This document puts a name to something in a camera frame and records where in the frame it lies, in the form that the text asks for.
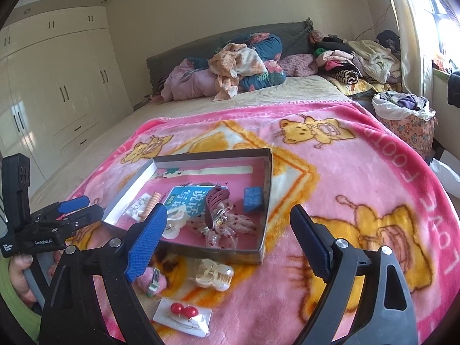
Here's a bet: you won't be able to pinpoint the dotted sheer bow hair clip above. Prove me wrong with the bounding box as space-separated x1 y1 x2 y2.
186 200 258 249

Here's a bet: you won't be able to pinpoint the red ball earrings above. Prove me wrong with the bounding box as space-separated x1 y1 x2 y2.
153 298 212 338

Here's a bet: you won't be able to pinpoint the cream built-in wardrobe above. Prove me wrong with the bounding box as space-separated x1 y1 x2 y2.
1 7 133 195

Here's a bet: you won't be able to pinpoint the pile of mixed clothes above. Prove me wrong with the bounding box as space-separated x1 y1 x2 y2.
309 30 402 95

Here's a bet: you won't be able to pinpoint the pink bundled quilt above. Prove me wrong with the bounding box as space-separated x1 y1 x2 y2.
161 58 218 102

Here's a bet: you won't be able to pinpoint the cream curtain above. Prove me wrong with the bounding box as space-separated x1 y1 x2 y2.
391 0 437 100

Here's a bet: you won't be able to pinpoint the person's left hand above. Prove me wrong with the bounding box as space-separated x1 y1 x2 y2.
8 254 37 306

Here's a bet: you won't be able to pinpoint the pink fuzzy pompom clip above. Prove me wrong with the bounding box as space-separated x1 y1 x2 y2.
135 267 167 298

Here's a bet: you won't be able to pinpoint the orange white patterned cloth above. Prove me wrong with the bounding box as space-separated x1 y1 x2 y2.
208 43 267 101

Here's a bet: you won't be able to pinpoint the clear cream hair claw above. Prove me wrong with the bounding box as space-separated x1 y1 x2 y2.
194 258 234 292

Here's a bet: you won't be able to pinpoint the pink cartoon fleece blanket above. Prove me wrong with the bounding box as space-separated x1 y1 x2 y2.
75 101 459 344

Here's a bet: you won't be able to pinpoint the white pink hair claw clip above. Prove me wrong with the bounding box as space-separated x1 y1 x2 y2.
162 205 199 240

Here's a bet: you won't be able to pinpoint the dark blue floral quilt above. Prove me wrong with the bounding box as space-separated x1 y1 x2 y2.
188 33 285 93

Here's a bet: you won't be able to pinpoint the peach spiral hair tie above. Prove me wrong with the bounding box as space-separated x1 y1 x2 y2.
139 191 164 222

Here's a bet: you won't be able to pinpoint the window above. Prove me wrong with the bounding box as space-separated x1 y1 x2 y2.
409 0 459 74

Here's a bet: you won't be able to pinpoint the beige bed sheet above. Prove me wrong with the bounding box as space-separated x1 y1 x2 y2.
30 75 352 209

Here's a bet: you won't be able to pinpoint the grey upholstered headboard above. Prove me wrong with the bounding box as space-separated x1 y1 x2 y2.
147 17 315 94

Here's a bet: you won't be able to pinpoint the dark jacket on windowsill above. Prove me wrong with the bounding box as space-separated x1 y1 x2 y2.
448 70 460 108

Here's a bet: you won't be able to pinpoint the dark shallow cardboard tray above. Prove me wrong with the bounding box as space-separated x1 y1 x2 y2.
102 148 273 265

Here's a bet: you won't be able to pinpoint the pink knitted garment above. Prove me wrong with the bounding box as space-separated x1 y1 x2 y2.
278 54 318 77

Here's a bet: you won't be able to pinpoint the small blue box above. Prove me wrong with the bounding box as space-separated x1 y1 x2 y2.
242 187 264 213

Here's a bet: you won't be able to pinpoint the floral laundry bag with clothes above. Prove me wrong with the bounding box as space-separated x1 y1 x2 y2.
372 91 437 158

